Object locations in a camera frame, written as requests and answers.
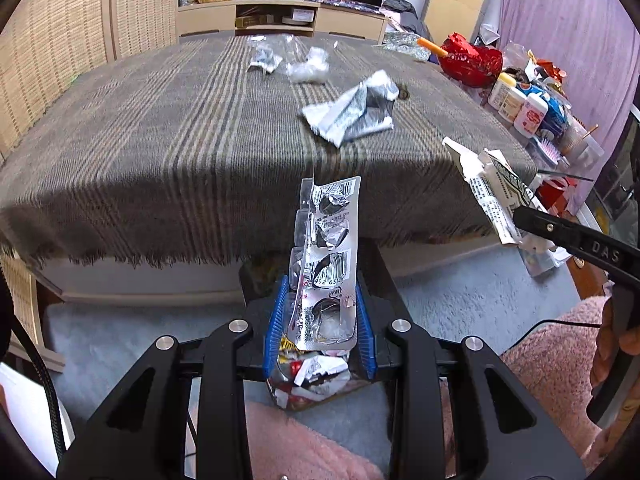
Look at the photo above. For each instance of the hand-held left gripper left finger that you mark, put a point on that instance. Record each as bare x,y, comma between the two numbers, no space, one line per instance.
274,330

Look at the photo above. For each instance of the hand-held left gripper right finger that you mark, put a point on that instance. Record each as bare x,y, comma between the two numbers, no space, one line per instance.
367,345

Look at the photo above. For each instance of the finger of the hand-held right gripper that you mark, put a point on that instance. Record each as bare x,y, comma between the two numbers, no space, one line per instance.
575,240

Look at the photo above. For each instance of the yellow wrapper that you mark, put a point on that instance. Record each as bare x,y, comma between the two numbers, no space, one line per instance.
286,345

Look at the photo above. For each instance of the red tube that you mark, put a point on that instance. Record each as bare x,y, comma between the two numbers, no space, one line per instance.
296,367

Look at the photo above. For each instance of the black trash bin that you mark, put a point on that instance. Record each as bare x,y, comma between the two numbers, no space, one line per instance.
380,270

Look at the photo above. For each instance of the silver blister pack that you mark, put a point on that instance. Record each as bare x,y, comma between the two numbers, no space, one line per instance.
327,270

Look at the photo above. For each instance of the white paper wrapper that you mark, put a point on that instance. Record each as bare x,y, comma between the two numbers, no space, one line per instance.
492,200

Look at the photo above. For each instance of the person's right hand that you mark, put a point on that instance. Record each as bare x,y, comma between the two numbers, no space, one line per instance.
602,347

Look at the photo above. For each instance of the pink hairbrush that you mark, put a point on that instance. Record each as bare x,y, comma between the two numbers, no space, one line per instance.
551,151

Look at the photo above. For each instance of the blue round tin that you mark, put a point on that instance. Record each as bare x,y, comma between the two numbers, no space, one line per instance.
555,112

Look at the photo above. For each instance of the cream lotion bottle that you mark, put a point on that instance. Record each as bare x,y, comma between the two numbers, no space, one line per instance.
505,96

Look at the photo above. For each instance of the purple curtain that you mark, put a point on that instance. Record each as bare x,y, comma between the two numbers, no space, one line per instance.
565,35

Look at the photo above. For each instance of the red openwork basket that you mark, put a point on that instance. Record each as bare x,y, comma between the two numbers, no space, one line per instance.
470,62

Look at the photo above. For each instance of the grey plaid tablecloth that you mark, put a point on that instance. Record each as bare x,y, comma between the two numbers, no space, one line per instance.
150,150

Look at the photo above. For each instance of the small dark round object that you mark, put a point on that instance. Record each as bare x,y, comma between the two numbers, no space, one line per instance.
403,93

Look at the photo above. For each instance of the silver crumpled wrapper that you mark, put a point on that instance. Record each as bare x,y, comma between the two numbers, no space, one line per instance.
350,115

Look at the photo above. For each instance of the orange stick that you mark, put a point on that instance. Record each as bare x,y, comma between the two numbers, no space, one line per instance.
432,47

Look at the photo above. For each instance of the floral grey cloth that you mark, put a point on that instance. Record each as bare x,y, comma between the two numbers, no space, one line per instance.
405,45

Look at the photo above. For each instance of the beige standing air conditioner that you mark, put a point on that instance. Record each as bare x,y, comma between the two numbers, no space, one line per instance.
460,0

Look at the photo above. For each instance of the clear packet with black print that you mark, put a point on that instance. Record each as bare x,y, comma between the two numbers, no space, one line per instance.
265,57

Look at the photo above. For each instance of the grey clothes pile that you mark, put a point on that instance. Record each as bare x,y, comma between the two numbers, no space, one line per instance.
402,15

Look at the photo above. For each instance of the beige and grey television cabinet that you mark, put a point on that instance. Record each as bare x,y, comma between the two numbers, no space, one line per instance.
210,17

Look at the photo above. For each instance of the dark patterned cloth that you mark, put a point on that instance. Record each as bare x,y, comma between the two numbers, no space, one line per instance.
345,3

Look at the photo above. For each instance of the woven folding screen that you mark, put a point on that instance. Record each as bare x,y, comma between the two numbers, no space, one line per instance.
60,35

